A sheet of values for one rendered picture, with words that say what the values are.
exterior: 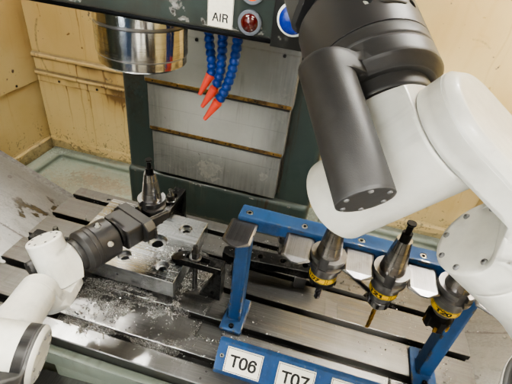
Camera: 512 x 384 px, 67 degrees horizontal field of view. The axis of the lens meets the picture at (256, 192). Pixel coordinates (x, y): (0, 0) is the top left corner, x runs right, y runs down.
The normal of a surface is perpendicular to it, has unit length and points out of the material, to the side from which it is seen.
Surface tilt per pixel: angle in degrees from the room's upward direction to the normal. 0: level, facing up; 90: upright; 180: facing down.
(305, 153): 90
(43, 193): 24
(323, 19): 66
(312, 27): 80
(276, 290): 0
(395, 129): 72
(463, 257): 56
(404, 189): 99
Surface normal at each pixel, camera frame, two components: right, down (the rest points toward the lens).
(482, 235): -0.74, -0.65
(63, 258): 0.77, 0.07
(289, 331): 0.11, -0.81
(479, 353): -0.29, -0.83
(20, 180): 0.49, -0.65
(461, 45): -0.25, 0.54
